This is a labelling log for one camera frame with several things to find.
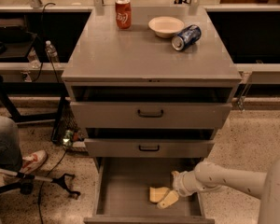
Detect blue soda can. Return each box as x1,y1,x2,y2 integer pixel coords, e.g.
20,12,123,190
172,24,202,51

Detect green glass bottle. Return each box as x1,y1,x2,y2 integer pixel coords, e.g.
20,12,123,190
63,130,74,148

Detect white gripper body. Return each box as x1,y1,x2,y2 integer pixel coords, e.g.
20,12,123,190
172,171,205,197

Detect clear water bottle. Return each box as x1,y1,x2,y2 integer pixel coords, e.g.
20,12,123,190
46,40,60,64

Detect white and red sneaker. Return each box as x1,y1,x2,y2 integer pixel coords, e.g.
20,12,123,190
20,150,48,175

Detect red soda can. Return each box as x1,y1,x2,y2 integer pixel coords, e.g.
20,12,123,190
115,0,132,29

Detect black table frame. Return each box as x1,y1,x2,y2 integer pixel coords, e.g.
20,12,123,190
0,73,69,145

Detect white bowl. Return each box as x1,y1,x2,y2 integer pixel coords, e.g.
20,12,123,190
148,17,184,38

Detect grey top drawer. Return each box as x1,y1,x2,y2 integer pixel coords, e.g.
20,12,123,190
70,102,231,129

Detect yellow sponge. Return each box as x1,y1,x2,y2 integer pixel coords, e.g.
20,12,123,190
149,187,170,203

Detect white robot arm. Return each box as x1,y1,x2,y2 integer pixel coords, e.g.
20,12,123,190
149,158,280,224

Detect grey metal drawer cabinet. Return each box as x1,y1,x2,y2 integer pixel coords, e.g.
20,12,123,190
61,5,243,173

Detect grey open bottom drawer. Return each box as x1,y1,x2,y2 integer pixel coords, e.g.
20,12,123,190
84,158,215,224

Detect grey middle drawer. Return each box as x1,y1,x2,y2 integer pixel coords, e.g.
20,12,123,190
84,139,214,158

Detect black floor cable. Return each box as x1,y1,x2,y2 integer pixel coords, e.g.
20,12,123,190
36,149,68,224

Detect grey trouser leg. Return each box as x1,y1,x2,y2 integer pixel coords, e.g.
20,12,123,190
0,116,22,172

